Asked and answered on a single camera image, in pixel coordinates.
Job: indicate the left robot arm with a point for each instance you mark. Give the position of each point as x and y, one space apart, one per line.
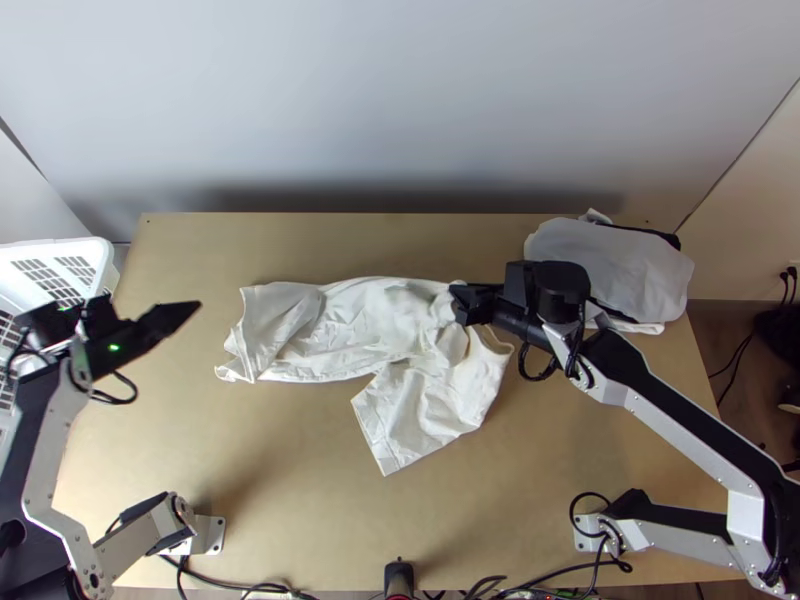
50 450

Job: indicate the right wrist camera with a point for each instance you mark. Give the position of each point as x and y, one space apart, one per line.
520 282

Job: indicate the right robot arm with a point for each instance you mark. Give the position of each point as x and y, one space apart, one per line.
619 375

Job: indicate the white t-shirt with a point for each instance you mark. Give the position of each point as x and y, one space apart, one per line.
375 325

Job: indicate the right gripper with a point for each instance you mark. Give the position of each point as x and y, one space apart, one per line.
482 306

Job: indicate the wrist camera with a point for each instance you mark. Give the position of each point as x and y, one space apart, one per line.
99 315
520 282

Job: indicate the pile of folded clothes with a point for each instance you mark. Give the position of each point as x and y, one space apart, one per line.
625 275

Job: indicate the white laundry basket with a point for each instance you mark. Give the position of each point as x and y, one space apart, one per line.
44 262

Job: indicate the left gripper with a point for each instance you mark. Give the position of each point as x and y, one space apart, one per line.
115 356

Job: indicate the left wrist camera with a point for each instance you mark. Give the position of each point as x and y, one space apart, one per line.
99 315

